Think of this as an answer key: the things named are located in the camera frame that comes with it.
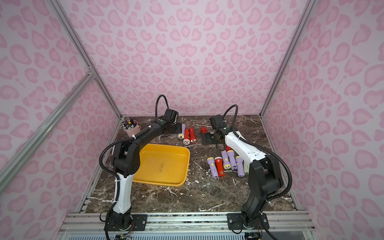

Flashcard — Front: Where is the yellow plastic tray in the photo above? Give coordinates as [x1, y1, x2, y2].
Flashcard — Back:
[133, 144, 190, 187]

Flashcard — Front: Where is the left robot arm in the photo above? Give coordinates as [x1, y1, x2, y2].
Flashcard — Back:
[99, 115, 178, 238]

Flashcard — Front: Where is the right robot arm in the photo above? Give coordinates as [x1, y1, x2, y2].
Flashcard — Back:
[201, 127, 293, 233]

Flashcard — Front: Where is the red flashlight front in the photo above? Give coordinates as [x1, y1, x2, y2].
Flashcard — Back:
[215, 157, 225, 178]

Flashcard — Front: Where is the pink pen cup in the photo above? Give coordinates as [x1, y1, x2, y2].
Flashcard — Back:
[122, 118, 141, 137]

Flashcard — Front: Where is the purple flashlight yellow head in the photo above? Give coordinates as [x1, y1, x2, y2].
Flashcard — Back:
[221, 150, 232, 170]

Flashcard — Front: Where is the pale green flashlight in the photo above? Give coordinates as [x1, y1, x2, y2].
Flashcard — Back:
[243, 162, 250, 175]

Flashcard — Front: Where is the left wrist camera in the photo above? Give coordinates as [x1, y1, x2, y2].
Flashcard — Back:
[162, 108, 179, 124]

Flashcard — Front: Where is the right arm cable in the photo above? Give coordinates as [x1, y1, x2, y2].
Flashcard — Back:
[221, 104, 293, 202]

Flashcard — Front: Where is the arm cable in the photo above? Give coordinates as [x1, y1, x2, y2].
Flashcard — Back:
[221, 104, 293, 202]
[98, 94, 170, 181]

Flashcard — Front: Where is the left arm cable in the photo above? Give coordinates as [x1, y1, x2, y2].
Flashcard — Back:
[98, 94, 170, 181]

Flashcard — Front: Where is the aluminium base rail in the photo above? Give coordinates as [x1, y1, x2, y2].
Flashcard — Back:
[55, 211, 319, 240]

